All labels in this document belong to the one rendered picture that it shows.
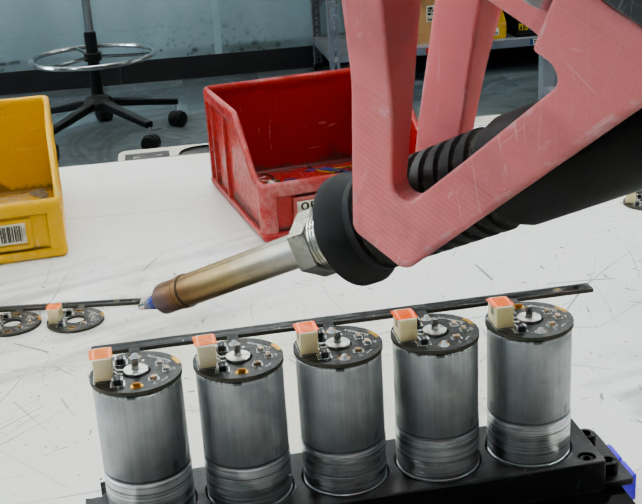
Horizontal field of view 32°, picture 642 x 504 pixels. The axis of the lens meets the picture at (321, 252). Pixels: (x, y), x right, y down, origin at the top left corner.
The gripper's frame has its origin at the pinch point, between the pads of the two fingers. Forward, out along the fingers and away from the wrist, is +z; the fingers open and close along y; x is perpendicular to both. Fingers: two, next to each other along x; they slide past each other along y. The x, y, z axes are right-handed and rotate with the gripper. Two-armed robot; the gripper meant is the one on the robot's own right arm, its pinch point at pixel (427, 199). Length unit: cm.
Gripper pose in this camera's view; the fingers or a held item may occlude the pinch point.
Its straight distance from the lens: 23.0
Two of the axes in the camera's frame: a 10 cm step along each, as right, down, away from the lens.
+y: -5.6, 3.2, -7.6
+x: 7.4, 6.0, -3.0
